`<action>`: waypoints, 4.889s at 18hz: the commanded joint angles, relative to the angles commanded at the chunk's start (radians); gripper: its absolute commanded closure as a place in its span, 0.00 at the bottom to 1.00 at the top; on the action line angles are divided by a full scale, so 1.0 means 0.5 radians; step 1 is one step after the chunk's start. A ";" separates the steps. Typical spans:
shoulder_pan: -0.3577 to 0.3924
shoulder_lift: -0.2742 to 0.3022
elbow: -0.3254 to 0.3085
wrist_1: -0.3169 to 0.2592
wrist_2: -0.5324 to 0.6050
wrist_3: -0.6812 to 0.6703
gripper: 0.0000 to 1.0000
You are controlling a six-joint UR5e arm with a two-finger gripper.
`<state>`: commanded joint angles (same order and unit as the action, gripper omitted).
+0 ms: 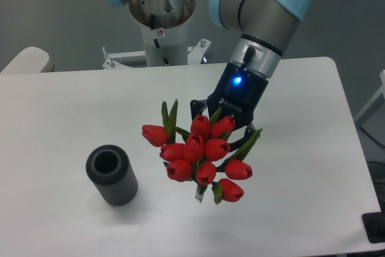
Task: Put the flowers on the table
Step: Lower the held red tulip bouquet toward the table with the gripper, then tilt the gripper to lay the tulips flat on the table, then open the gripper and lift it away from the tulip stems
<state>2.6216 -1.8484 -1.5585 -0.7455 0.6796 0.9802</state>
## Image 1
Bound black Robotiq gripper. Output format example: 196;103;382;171
189;61;269;203

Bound red tulip bouquet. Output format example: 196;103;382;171
141;102;254;204

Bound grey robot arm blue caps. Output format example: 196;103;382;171
108;0;311;148

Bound dark grey ribbed vase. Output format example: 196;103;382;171
85;144;138;206

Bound white furniture leg right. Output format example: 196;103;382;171
354;70;384;127

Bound black device at table edge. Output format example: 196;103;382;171
362;212;384;244

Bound beige chair armrest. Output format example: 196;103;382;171
1;46;55;75

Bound white metal base frame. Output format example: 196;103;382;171
102;38;212;70

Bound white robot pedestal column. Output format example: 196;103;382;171
129;0;196;62

